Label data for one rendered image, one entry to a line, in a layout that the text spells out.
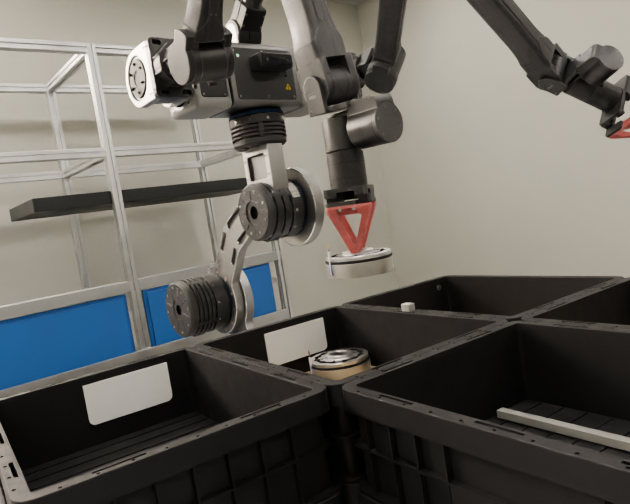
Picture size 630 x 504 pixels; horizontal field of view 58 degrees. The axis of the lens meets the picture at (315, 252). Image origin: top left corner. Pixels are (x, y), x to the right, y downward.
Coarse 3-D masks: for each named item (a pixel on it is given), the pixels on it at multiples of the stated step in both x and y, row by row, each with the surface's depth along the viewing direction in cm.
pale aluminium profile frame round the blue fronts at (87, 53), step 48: (0, 48) 229; (48, 48) 240; (96, 48) 253; (48, 96) 301; (96, 96) 251; (192, 144) 280; (288, 288) 313; (144, 336) 260; (192, 336) 273; (48, 384) 232
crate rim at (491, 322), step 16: (288, 320) 101; (448, 320) 83; (464, 320) 81; (480, 320) 78; (496, 320) 76; (224, 336) 95; (240, 336) 96; (464, 336) 71; (224, 352) 83; (416, 352) 67; (272, 368) 70; (288, 368) 69; (336, 384) 60; (336, 400) 60
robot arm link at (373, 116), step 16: (320, 96) 82; (368, 96) 78; (384, 96) 79; (320, 112) 83; (352, 112) 81; (368, 112) 79; (384, 112) 78; (352, 128) 81; (368, 128) 78; (384, 128) 78; (400, 128) 80; (368, 144) 81
